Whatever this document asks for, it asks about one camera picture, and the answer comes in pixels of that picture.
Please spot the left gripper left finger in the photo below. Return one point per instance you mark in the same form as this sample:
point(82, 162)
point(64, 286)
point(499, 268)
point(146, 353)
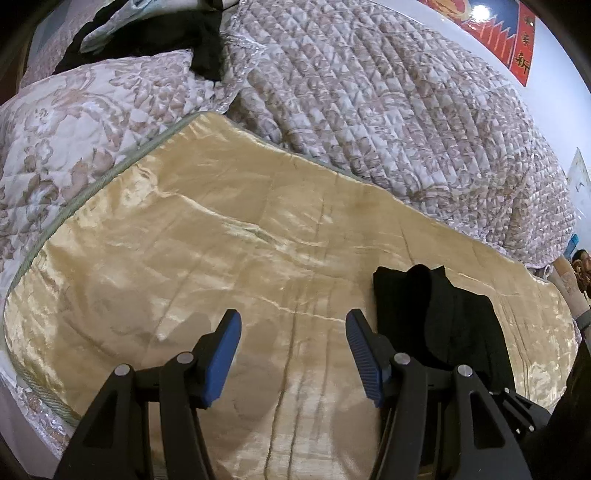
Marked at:
point(144, 423)

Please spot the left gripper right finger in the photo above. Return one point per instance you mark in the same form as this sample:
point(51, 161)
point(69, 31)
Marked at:
point(440, 424)

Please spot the floral quilted comforter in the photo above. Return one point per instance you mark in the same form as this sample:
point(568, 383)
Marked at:
point(350, 85)

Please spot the colourful clutter beside bed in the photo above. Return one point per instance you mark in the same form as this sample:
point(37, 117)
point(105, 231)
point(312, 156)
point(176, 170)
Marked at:
point(579, 259)

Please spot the black pants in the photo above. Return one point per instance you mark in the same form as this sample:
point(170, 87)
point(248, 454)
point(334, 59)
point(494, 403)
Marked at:
point(442, 326)

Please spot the gold satin bed sheet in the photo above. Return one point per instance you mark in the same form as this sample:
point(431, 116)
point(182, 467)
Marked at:
point(137, 268)

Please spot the red wall banner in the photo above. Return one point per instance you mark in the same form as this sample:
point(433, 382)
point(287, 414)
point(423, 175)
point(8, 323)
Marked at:
point(505, 27)

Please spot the light blue cloth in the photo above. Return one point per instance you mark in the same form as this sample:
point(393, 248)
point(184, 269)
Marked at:
point(134, 10)

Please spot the black garment pile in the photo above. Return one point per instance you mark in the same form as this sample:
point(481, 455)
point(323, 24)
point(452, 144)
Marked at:
point(196, 31)

